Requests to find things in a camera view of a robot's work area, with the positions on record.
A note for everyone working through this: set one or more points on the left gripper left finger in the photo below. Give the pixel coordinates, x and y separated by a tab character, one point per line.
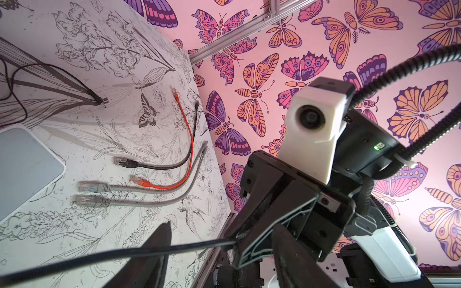
149	272

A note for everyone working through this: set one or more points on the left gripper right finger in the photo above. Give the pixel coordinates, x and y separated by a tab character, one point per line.
294	266

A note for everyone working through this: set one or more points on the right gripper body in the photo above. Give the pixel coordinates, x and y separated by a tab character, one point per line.
315	214

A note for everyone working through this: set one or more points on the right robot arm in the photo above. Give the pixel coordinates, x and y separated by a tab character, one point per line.
381	255

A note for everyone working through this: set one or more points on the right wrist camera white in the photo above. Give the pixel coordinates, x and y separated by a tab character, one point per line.
313	125

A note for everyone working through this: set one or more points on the black adapter cable tangled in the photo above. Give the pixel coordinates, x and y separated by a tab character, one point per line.
37	91

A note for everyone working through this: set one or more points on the aluminium frame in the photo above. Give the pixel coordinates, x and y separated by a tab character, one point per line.
276	12

